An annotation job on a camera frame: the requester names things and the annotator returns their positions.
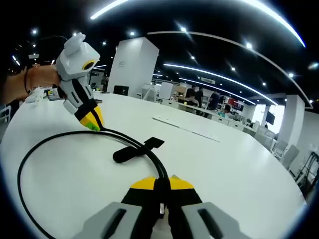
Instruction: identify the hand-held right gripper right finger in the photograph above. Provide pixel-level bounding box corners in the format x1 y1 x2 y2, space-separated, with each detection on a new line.
168 174 247 239

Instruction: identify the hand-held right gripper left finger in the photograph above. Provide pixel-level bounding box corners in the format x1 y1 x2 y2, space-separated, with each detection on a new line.
73 176 158 239

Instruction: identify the black charging cable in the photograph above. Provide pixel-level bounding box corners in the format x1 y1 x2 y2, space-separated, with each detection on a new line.
16 125 173 239

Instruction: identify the black Velcro strap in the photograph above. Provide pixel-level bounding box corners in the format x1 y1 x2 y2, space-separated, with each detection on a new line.
112 136 165 164

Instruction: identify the person's left hand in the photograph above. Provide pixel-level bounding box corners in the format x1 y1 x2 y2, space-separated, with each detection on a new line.
28 64 67 100

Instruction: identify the black monitor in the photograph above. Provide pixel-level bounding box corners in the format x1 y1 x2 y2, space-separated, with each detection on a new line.
113 85 129 97

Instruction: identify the white office chair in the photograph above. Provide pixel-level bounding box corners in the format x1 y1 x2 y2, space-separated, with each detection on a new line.
271 139 289 157
141 84 157 102
281 144 300 171

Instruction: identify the black metal stand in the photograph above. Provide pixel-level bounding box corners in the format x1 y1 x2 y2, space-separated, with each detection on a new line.
296 151 319 193

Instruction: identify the long curved ceiling light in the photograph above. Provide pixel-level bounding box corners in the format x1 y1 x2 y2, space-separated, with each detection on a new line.
90 0 307 48

